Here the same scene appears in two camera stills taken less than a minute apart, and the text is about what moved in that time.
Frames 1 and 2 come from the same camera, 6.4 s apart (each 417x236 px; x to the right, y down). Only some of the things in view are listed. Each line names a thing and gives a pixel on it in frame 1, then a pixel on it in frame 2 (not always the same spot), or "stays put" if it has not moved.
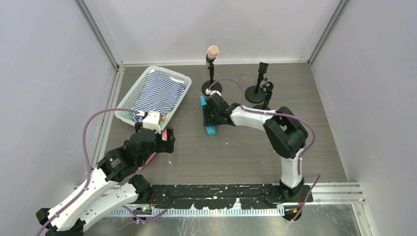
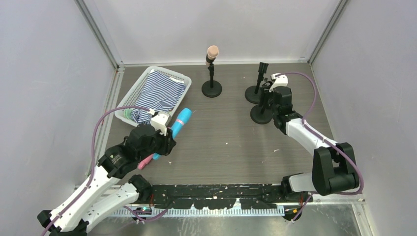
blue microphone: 211,130 → 181,120
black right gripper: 210,113 → 266,86
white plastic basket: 130,101 stays put
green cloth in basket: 127,114 stays put
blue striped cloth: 160,93 stays put
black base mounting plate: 219,196 stays put
